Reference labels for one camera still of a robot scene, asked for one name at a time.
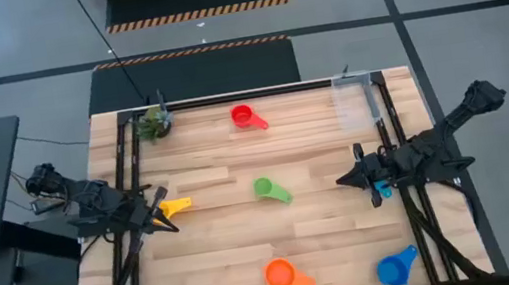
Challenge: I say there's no green measuring cup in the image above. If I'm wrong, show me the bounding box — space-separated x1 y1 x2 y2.
252 173 295 210

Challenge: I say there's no small potted green plant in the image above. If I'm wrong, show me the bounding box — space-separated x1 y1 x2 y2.
131 102 178 145

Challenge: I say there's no red measuring cup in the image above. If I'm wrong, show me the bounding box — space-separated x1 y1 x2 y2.
229 100 271 135

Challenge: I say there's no black power strip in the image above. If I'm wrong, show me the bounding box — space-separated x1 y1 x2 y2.
30 194 68 217

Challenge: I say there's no large blue measuring cup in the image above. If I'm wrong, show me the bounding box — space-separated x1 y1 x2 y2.
373 242 424 285

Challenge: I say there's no black stand beam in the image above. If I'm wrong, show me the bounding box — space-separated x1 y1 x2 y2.
0 209 85 272

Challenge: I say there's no teal measuring cup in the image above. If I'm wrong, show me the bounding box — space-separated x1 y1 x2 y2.
374 178 394 201

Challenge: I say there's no long black floor cable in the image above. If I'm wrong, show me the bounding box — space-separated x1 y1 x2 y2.
70 0 150 114

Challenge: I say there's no thin black floor cable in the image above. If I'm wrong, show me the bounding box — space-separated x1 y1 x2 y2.
15 125 90 156

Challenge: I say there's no clear plastic basket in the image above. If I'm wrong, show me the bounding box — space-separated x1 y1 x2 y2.
328 68 385 134

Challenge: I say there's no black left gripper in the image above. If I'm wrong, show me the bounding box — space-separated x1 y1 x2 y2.
121 183 181 241

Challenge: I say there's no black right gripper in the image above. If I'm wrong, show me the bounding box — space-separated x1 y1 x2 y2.
330 137 400 214

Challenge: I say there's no yellow measuring cup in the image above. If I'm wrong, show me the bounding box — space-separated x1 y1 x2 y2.
156 196 195 223

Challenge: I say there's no orange measuring cup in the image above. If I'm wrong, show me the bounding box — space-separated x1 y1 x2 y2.
261 252 317 285

